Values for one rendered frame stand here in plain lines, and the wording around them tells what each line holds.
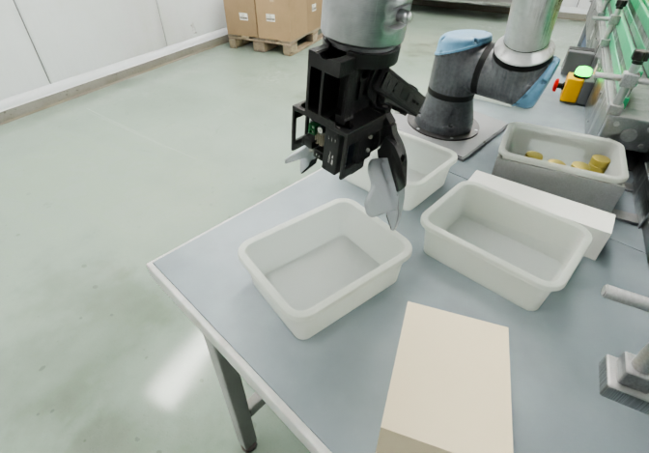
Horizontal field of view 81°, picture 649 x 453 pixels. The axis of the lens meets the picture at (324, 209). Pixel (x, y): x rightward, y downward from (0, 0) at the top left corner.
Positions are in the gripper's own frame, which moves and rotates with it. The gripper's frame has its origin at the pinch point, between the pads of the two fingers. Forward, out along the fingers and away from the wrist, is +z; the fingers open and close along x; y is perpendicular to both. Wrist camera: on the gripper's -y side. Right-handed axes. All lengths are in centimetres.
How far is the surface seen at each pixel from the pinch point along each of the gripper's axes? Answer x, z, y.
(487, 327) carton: 21.5, 7.9, -1.7
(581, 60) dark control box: 1, 12, -129
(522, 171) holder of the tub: 11.8, 10.3, -42.3
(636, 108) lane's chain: 23, 2, -72
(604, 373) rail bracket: 32.3, 3.8, -1.9
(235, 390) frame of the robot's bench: -14, 60, 12
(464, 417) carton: 24.0, 7.6, 9.8
